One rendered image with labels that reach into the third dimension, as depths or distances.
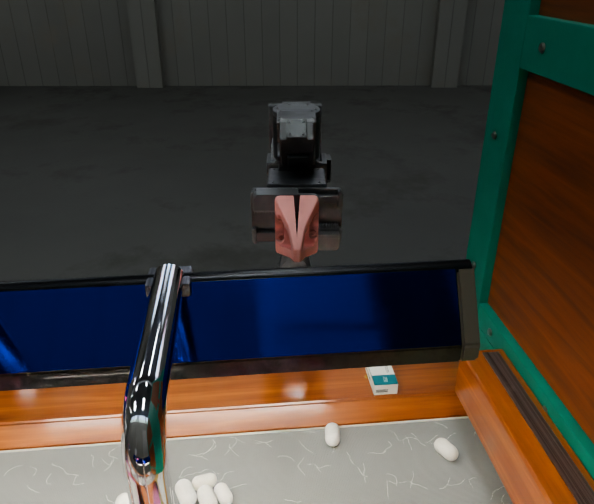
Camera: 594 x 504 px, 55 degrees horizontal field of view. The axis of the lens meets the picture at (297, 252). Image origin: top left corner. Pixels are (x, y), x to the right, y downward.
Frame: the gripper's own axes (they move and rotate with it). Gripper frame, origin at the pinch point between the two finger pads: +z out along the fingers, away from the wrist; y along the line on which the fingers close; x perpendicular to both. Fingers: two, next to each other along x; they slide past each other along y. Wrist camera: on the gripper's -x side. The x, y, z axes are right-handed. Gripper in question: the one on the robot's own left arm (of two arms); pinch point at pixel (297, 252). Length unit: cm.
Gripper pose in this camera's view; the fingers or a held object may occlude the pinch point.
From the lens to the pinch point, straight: 57.4
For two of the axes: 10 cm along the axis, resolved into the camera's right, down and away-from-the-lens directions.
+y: 10.0, 0.0, 0.0
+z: 0.0, 4.8, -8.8
